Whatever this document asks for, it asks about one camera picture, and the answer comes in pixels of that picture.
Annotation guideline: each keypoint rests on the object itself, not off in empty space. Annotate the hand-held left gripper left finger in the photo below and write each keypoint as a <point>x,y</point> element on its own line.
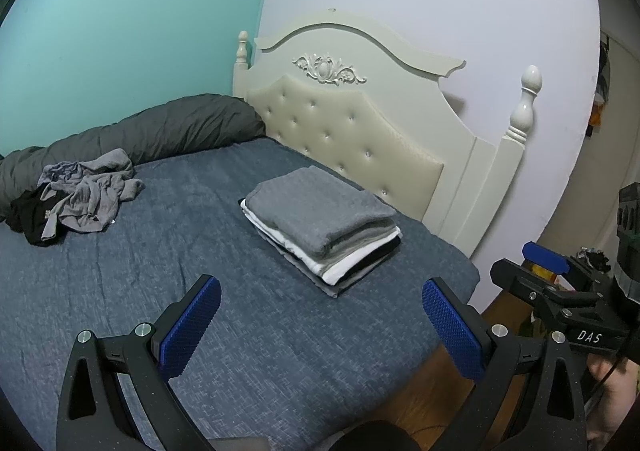
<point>192,326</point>

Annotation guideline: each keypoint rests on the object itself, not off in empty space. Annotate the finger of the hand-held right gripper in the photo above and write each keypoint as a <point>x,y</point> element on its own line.
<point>515,276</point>
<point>545,255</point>

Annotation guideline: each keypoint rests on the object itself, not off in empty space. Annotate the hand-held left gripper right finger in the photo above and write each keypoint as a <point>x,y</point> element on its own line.
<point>450,326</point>

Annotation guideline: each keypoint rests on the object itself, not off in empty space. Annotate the grey knit sweater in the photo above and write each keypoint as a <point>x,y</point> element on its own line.
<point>310,206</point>

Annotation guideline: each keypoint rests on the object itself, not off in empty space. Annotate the person's right hand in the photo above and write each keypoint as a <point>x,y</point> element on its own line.
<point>612,386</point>

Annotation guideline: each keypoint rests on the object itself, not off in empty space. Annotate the blue bed sheet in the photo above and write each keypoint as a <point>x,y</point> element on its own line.
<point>200,241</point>

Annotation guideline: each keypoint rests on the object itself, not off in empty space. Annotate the folded black garment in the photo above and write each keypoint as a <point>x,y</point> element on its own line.
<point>375,256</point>

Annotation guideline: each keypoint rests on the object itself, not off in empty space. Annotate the folded beige grey garment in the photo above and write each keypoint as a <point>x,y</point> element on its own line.
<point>365,238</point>

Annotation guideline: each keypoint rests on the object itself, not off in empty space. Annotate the crumpled grey garment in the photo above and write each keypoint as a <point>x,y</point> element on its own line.
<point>90,196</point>

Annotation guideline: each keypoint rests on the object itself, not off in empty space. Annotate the orange and black hanging item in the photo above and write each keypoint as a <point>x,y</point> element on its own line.
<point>599,96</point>

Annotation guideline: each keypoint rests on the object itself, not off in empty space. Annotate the crumpled black garment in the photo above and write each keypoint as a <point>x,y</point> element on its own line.
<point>27,216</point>

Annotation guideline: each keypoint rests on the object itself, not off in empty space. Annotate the dark grey rolled duvet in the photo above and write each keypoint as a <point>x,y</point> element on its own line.
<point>175,126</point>

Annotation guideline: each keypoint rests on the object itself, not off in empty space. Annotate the blue patterned garment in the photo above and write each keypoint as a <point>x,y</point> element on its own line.
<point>62,172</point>

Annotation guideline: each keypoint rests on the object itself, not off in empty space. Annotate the cream tufted headboard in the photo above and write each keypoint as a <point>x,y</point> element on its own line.
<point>350,131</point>

